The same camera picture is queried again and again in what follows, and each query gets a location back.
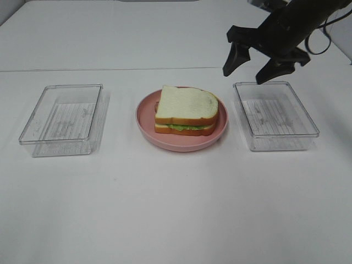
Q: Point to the clear plastic bread tray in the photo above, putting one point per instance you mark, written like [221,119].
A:
[273,118]

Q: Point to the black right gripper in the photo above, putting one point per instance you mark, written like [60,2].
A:
[278,37]

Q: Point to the clear plastic ingredient tray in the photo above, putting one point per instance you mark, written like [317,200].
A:
[66,121]

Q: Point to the pink round plate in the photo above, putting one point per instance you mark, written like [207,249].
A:
[145,117]

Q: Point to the green lettuce leaf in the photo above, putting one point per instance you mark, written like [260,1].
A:
[184,127]

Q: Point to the toast bread slice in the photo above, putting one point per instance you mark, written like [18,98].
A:
[163,129]
[186,106]

